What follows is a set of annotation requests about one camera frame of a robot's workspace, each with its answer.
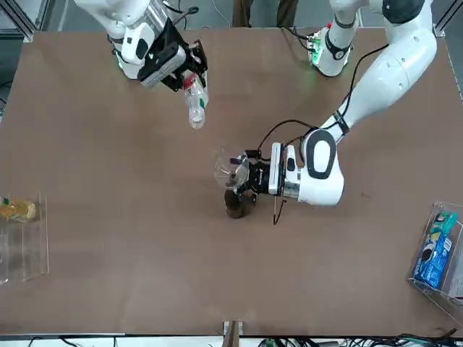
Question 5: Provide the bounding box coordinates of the camera mount post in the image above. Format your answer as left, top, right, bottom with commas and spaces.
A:
223, 320, 244, 347

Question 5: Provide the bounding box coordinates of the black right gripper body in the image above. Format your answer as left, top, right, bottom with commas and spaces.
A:
143, 17, 192, 75

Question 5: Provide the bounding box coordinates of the clear acrylic snack rack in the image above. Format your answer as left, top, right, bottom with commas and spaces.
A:
407, 201, 463, 322

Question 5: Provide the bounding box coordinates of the dark glass bottle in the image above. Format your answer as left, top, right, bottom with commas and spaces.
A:
224, 172, 251, 220

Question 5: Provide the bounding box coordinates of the clear funnel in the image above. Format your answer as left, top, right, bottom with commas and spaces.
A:
213, 146, 251, 192

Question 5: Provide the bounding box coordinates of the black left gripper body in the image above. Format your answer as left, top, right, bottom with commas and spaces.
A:
247, 160, 273, 195

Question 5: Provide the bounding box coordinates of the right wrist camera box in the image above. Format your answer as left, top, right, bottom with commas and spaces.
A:
139, 43, 186, 90

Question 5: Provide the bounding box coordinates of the clear plastic drink bottle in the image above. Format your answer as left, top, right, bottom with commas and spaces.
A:
182, 74, 210, 130

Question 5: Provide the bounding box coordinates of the person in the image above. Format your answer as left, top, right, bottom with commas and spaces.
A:
231, 0, 300, 28

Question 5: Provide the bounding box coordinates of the teal snack packet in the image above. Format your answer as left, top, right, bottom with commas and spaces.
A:
428, 212, 459, 235

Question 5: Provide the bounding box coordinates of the clear acrylic bottle shelf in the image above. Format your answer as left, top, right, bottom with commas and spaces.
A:
0, 193, 50, 286

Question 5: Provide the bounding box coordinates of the blue snack packet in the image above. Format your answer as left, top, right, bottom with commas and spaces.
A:
412, 233, 454, 290

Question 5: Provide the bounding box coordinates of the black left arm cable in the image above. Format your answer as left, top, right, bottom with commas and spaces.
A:
259, 43, 391, 153

